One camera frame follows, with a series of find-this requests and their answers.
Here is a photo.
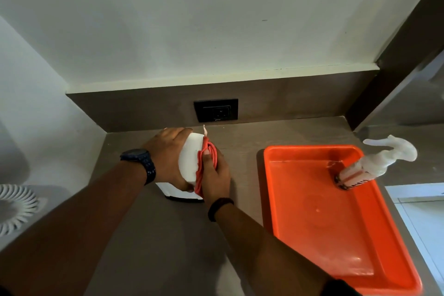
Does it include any orange plastic tray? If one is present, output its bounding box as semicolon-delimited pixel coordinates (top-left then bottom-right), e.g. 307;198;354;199
263;145;424;296

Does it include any person's left hand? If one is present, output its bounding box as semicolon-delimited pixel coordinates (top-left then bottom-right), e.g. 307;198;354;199
142;127;196;193

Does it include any black wristwatch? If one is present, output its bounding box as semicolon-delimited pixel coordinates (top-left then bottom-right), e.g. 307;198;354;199
120;148;157;186

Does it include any person's left forearm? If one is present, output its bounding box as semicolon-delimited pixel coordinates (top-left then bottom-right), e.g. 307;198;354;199
0;160;147;296

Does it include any black wristband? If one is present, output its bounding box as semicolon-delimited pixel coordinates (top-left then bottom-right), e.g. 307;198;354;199
207;197;235;222

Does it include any person's right hand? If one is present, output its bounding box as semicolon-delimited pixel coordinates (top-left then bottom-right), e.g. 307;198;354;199
201;146;232;207

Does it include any white round fan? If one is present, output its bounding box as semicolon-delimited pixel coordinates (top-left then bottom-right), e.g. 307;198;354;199
0;184;39;237

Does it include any white spray bottle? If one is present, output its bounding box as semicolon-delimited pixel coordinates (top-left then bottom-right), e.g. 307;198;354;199
334;135;418;191

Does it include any black wall socket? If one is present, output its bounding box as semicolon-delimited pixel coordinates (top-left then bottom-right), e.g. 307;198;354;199
193;99;239;123

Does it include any orange cleaning cloth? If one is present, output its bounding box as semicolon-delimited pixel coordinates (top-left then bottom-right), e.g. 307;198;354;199
194;125;220;199

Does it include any person's black sleeve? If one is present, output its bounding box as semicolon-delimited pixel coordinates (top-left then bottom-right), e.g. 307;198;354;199
321;279;363;296

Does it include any person's right forearm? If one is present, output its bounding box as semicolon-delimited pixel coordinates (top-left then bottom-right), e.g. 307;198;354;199
213;204;330;296

